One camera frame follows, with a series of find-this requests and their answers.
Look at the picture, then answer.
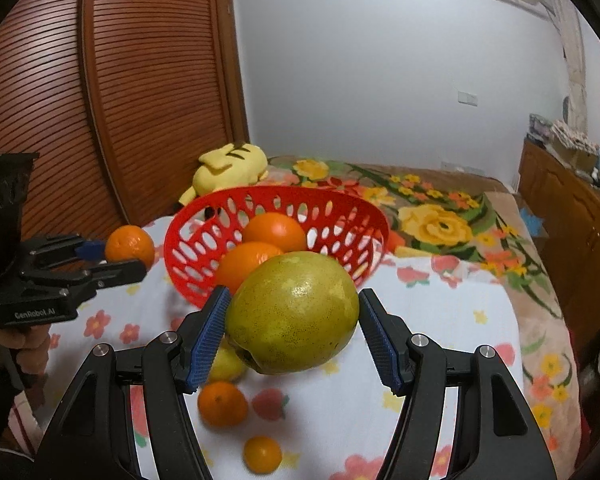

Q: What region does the beige floral blanket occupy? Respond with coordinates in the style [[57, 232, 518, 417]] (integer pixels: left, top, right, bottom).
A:
[[262, 155, 588, 466]]

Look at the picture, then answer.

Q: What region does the yellow-green citrus fruit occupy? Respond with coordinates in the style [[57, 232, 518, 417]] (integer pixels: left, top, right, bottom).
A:
[[225, 252, 360, 375]]

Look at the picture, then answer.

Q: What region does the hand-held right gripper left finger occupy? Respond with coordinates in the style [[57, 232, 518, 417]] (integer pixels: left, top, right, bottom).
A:
[[34, 285, 232, 480]]

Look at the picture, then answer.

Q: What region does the large orange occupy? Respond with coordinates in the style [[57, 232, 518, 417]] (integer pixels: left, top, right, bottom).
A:
[[241, 212, 308, 253], [214, 241, 286, 295]]

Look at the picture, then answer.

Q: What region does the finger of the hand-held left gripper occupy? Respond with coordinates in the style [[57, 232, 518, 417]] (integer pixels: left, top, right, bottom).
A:
[[55, 259, 148, 303], [22, 234, 107, 266]]

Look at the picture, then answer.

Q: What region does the person's left hand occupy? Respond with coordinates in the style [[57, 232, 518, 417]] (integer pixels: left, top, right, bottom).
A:
[[0, 321, 52, 387]]

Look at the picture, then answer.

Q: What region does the patterned storage box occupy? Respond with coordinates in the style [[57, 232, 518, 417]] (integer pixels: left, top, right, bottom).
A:
[[550, 120, 600, 171]]

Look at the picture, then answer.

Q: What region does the small green fruit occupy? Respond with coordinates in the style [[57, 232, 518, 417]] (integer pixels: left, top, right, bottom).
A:
[[209, 344, 249, 383]]

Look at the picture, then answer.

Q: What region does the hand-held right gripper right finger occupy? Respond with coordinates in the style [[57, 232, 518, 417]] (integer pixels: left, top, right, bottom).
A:
[[358, 287, 558, 480]]

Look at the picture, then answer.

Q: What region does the wooden sideboard cabinet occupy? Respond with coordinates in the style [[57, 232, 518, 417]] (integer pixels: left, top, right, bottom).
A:
[[517, 137, 600, 341]]

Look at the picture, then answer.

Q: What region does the white bundled curtain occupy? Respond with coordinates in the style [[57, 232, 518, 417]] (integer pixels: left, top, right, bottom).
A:
[[550, 0, 588, 128]]

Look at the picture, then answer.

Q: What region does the pink striped cloth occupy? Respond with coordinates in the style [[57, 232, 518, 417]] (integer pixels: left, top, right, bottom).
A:
[[7, 395, 47, 461]]

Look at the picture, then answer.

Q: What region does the small mandarin orange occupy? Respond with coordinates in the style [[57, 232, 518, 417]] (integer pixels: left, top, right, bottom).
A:
[[243, 436, 283, 476]]

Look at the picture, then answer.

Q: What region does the yellow plush toy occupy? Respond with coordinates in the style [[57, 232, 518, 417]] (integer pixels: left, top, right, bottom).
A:
[[178, 143, 269, 207]]

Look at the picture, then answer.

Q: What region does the plastic wrapped package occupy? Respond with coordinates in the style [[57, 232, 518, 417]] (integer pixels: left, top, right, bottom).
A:
[[527, 114, 553, 141]]

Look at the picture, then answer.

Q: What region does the red perforated plastic basket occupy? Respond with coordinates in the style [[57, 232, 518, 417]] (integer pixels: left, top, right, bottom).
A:
[[163, 186, 390, 310]]

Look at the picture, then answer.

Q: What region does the wooden louvered wardrobe door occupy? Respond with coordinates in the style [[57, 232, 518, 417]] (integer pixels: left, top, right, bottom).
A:
[[82, 0, 251, 228], [0, 0, 131, 241]]

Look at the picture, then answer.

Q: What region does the blue cloth piece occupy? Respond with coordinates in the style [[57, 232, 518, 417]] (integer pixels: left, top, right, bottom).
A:
[[521, 208, 549, 238]]

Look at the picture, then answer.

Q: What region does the white floral bed sheet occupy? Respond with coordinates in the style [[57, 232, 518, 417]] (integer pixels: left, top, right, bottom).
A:
[[10, 212, 523, 480]]

